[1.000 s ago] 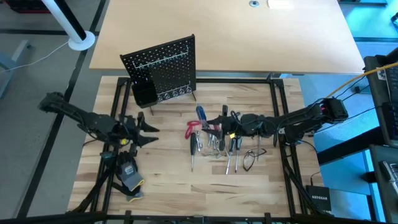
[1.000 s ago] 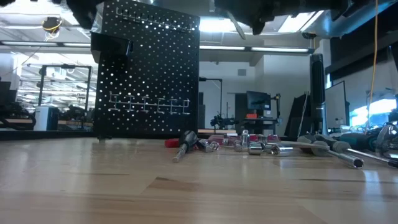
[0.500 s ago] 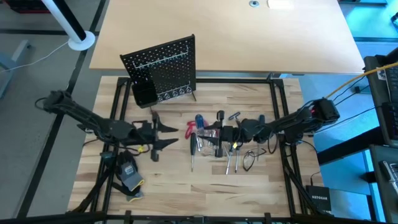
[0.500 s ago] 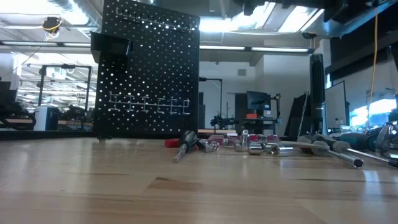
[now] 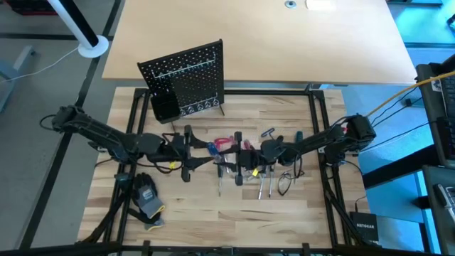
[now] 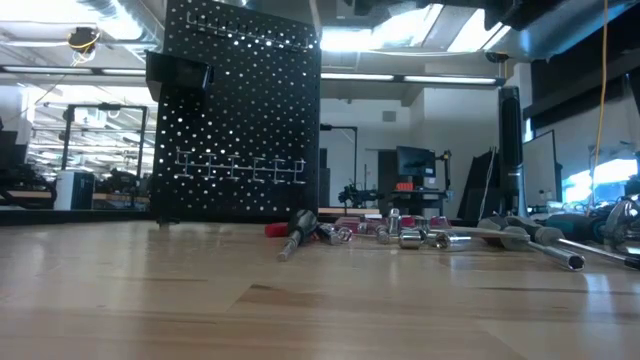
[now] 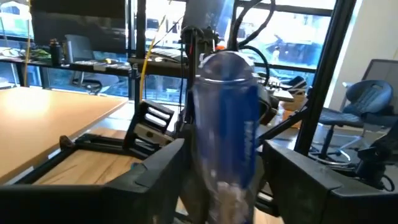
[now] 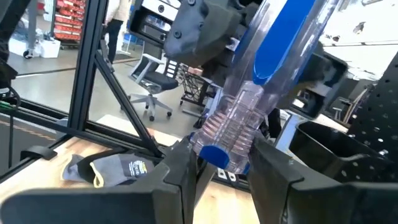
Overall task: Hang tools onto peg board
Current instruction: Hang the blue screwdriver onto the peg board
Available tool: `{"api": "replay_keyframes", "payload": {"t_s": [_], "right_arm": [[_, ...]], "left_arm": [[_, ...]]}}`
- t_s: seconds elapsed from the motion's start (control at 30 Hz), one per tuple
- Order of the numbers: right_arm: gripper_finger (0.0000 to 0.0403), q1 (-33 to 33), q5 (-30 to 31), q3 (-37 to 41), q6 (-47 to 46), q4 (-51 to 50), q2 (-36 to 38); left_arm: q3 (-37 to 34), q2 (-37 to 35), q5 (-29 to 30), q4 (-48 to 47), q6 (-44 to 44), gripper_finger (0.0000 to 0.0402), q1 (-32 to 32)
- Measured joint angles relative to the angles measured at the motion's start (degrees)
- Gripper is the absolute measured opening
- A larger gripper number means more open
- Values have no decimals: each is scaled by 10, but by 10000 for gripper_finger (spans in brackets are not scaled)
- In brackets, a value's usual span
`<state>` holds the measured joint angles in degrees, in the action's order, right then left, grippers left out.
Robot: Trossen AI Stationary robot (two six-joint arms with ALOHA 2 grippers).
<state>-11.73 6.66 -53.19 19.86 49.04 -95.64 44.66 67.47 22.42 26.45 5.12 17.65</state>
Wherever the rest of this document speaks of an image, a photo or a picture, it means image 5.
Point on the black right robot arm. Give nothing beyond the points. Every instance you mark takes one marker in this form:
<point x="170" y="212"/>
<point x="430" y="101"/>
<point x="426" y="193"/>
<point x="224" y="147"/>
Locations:
<point x="313" y="139"/>

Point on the silver handheld controller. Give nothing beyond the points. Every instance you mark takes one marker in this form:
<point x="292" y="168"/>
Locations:
<point x="444" y="195"/>

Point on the black perforated pegboard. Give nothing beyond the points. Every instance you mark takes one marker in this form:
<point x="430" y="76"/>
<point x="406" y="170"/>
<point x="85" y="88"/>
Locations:
<point x="199" y="78"/>

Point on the black aluminium frame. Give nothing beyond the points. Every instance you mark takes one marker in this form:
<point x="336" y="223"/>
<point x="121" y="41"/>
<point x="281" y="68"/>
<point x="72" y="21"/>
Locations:
<point x="227" y="92"/>

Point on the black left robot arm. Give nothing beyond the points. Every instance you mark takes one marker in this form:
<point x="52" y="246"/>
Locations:
<point x="103" y="131"/>

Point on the dark teal frame clamp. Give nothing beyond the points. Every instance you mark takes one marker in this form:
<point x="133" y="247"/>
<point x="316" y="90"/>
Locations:
<point x="122" y="177"/>

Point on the black crate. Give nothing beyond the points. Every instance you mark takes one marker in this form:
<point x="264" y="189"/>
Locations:
<point x="28" y="6"/>

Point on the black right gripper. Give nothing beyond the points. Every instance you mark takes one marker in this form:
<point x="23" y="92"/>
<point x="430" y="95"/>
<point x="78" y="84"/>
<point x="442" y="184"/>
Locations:
<point x="250" y="160"/>

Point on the black metal beam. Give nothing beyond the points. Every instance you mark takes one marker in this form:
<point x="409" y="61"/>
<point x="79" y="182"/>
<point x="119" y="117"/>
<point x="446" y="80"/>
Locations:
<point x="398" y="167"/>

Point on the black pegboard bin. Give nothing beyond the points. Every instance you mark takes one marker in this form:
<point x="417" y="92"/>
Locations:
<point x="165" y="106"/>

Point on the grey metal table leg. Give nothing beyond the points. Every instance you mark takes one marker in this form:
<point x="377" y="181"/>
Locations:
<point x="7" y="73"/>

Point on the white paper sheet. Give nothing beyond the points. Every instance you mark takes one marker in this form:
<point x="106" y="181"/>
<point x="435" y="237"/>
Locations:
<point x="320" y="4"/>

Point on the black Netgear network switch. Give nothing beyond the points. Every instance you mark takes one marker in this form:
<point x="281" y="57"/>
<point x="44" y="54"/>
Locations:
<point x="364" y="225"/>

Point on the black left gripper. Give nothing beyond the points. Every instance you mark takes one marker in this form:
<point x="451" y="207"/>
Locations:
<point x="174" y="151"/>

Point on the black computer with keyboard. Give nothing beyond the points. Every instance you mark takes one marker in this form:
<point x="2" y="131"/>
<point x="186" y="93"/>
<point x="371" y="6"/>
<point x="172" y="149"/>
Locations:
<point x="432" y="106"/>

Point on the black eyeglasses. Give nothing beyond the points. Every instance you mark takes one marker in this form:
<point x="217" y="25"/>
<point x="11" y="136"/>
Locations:
<point x="285" y="183"/>

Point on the white black pole stand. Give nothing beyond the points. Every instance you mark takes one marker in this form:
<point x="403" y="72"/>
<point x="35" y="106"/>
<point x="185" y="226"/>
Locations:
<point x="93" y="46"/>

